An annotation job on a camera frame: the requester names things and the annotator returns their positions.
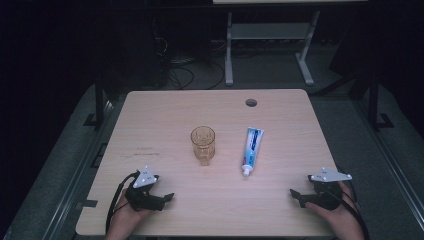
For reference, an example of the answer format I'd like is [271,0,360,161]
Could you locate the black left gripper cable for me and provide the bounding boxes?
[105,170,141,235]

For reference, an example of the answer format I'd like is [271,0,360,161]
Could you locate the clear glass cup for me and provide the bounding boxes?
[190,125,216,167]

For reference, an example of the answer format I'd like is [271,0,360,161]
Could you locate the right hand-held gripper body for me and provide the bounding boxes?
[307,167,353,212]

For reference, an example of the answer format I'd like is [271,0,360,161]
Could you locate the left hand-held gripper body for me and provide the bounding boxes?
[124,165,166,212]

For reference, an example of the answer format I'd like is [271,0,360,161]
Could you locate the person's right hand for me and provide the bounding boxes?
[304,181,361,236]

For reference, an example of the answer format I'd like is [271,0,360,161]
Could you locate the white and blue toothpaste tube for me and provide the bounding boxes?
[241,126,265,177]

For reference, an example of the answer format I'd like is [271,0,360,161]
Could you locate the white metal stand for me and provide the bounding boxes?
[224,9,321,87]

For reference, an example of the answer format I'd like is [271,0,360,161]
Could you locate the black floor cables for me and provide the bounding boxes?
[156,34,226,91]

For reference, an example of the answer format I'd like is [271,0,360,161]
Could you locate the black metal post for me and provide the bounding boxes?
[82,74,108,132]
[365,71,395,132]

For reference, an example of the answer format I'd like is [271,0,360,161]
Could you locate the person's left hand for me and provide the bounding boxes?
[113,189,155,234]

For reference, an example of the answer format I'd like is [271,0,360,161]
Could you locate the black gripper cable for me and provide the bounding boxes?
[105,170,141,235]
[328,185,371,240]

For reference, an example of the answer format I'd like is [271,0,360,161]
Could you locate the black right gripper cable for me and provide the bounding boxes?
[328,185,371,240]

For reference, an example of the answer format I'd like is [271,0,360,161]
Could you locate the grey metal floor rail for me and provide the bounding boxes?
[41,99,116,240]
[353,99,424,231]

